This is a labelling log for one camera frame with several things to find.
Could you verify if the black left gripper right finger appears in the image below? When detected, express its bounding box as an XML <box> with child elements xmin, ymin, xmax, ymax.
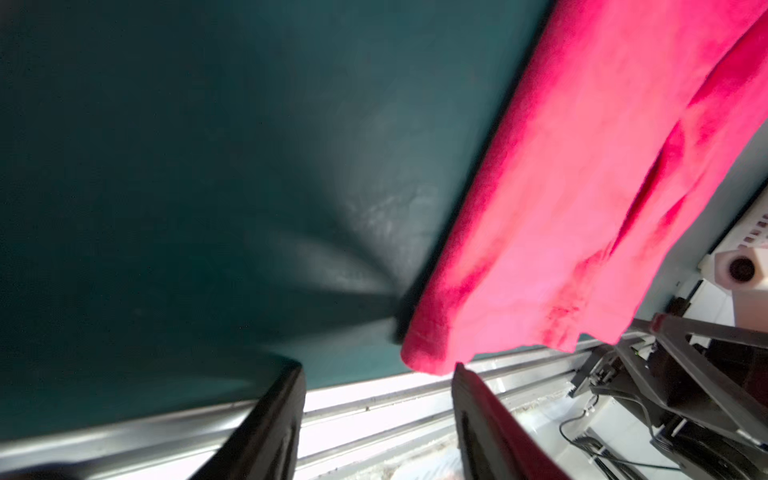
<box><xmin>451</xmin><ymin>363</ymin><xmax>568</xmax><ymax>480</ymax></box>

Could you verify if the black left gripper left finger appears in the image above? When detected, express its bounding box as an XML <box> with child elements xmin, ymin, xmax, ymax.
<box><xmin>192</xmin><ymin>362</ymin><xmax>306</xmax><ymax>480</ymax></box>

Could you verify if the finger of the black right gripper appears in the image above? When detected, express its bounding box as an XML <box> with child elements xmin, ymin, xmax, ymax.
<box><xmin>614</xmin><ymin>314</ymin><xmax>767</xmax><ymax>447</ymax></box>

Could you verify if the magenta t-shirt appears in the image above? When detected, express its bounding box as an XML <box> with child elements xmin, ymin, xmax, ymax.
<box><xmin>401</xmin><ymin>1</ymin><xmax>767</xmax><ymax>375</ymax></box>

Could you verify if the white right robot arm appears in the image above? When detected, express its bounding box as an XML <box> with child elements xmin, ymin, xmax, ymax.
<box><xmin>615</xmin><ymin>248</ymin><xmax>767</xmax><ymax>450</ymax></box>

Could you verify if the white laundry basket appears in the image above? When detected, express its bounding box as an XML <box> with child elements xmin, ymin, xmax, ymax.
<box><xmin>711</xmin><ymin>188</ymin><xmax>767</xmax><ymax>255</ymax></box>

